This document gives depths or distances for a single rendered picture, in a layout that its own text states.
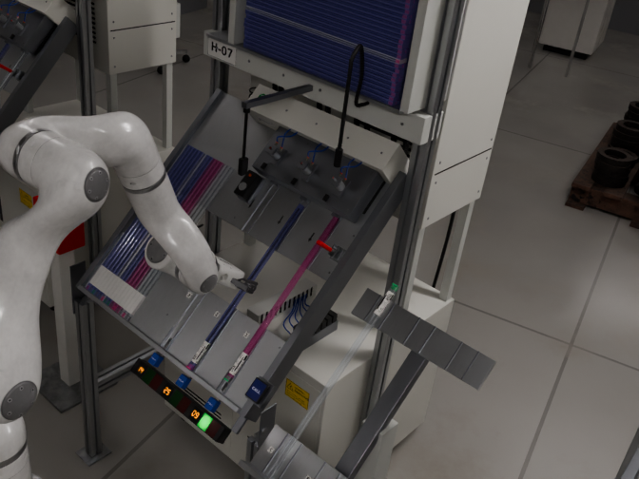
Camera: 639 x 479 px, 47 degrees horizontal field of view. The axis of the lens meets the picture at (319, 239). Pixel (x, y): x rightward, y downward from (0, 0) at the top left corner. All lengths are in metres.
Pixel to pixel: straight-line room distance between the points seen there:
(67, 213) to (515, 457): 2.07
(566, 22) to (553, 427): 5.64
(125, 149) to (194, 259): 0.30
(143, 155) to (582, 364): 2.48
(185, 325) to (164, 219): 0.51
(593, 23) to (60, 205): 7.20
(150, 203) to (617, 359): 2.55
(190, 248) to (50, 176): 0.39
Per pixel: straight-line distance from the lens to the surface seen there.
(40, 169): 1.29
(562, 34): 8.17
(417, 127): 1.77
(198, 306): 1.97
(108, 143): 1.37
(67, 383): 2.96
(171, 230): 1.54
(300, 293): 2.31
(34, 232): 1.30
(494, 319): 3.57
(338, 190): 1.83
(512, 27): 2.08
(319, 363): 2.12
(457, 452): 2.86
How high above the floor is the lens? 1.99
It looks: 31 degrees down
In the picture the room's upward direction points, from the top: 7 degrees clockwise
